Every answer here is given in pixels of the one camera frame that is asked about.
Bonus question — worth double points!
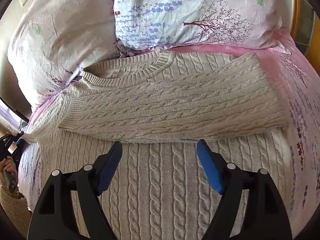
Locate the beige cable knit sweater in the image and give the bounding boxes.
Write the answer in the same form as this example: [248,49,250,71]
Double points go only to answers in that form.
[21,49,293,240]

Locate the person's left hand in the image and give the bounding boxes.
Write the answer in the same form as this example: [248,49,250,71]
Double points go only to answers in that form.
[0,156,18,185]

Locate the pink floral bed sheet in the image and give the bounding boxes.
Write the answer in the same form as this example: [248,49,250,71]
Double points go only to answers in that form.
[17,27,320,238]

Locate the pale pink floral pillow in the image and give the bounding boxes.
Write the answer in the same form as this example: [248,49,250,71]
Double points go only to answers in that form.
[8,0,120,109]

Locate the white blue floral pillow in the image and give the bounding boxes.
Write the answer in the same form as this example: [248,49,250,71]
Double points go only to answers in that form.
[113,0,293,50]

